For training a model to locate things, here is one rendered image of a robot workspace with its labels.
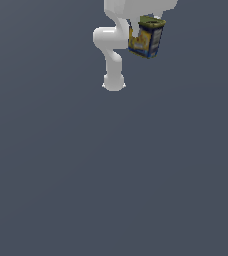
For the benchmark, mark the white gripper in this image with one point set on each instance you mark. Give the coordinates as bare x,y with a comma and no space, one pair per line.
142,6

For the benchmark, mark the yellow and blue box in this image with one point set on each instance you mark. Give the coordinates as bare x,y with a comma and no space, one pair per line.
146,38

